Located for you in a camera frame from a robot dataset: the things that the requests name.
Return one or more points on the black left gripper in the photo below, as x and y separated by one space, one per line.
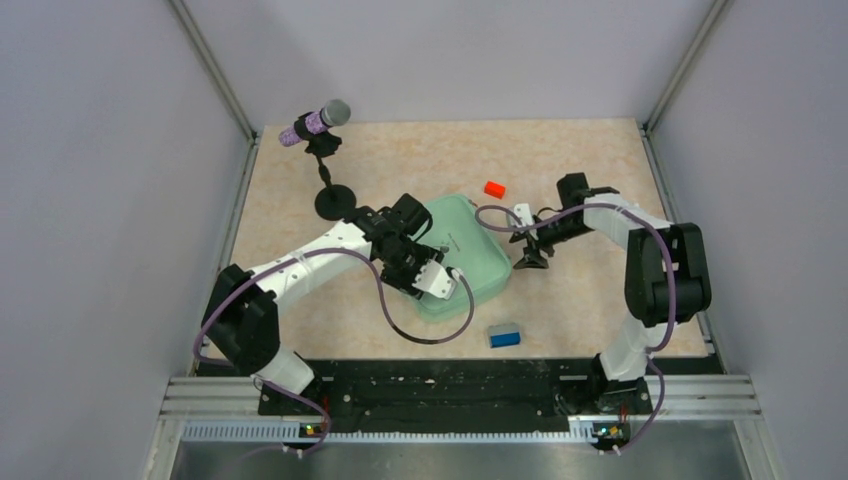
404 281

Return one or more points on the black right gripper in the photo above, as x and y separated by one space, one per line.
532 256

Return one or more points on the green plastic medicine box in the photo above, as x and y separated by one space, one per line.
468 246

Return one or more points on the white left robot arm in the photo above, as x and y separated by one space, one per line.
242 316

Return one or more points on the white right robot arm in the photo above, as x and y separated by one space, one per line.
666 273

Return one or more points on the orange block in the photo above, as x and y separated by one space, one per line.
494 190

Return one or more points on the black microphone stand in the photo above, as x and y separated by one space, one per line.
333 201

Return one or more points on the blue grey small box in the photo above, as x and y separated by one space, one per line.
504 335

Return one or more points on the purple grey microphone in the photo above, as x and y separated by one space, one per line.
308 126

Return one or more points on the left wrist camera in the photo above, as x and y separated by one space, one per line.
436 280

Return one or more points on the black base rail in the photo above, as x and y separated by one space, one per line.
459 396

